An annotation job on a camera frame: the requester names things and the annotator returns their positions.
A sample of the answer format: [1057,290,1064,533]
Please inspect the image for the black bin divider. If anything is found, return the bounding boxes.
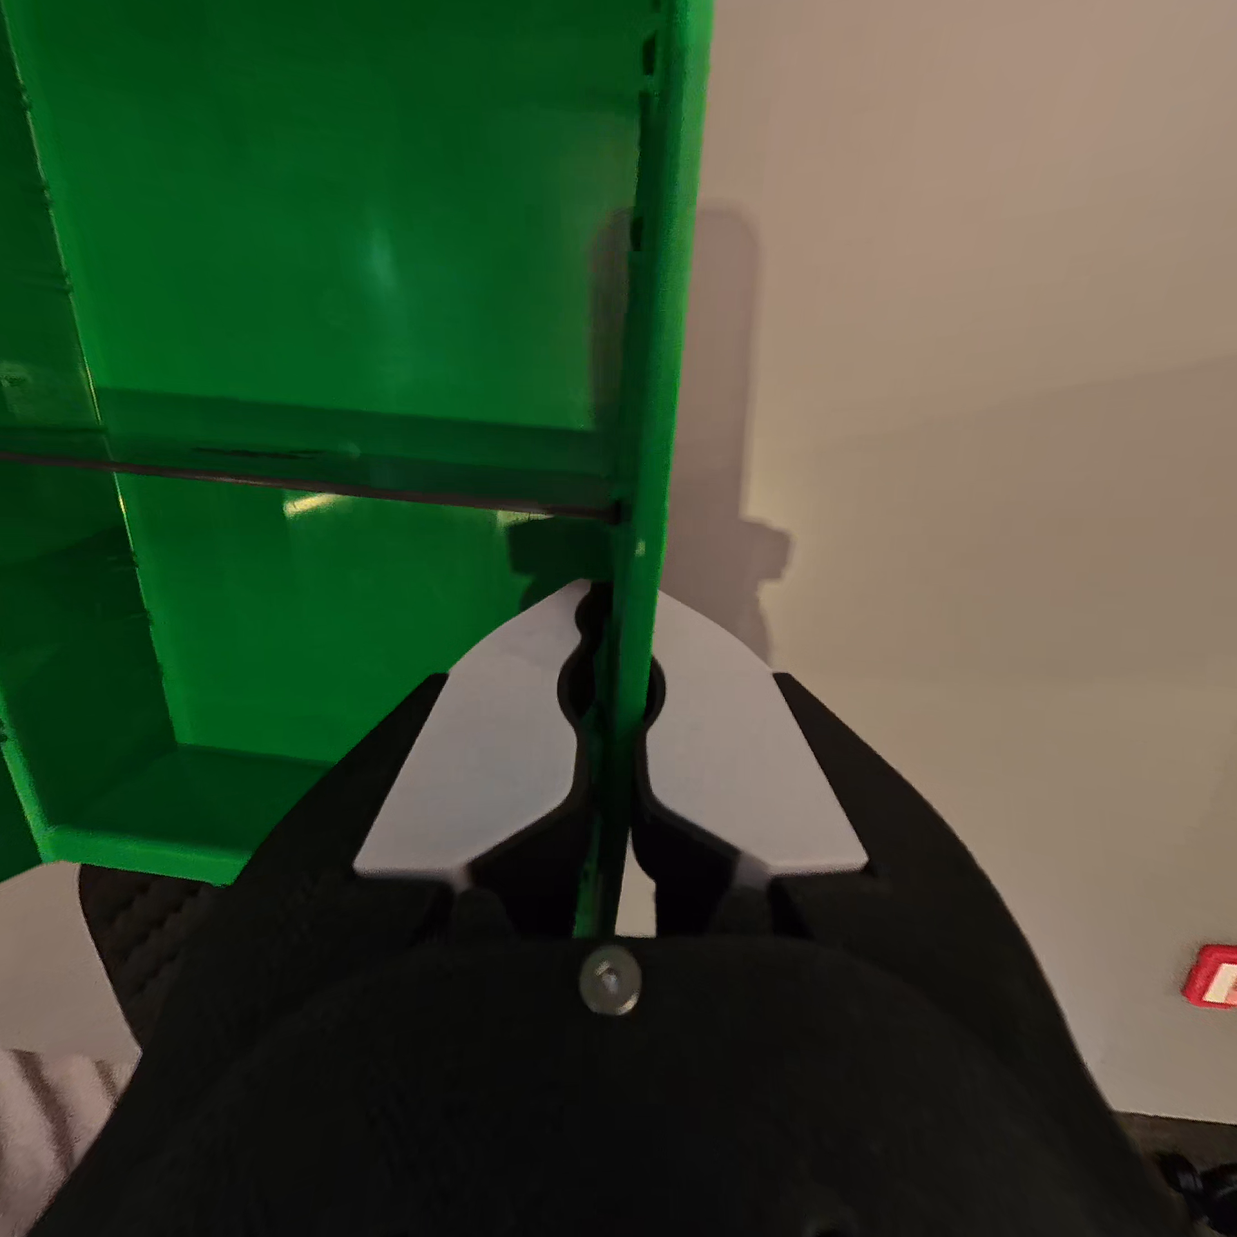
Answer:
[0,451,624,526]

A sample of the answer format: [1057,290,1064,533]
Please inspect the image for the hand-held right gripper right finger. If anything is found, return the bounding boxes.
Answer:
[628,589,868,937]

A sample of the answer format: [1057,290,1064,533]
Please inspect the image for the pale striped cloth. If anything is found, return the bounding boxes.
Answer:
[0,1048,138,1213]

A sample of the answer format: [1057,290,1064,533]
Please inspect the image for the green plastic bin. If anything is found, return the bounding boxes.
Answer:
[0,0,717,938]

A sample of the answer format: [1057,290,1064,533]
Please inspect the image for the black elbow pad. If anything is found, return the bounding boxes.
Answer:
[76,863,247,1053]

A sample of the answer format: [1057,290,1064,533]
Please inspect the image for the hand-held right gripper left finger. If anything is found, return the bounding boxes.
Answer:
[351,577,606,937]

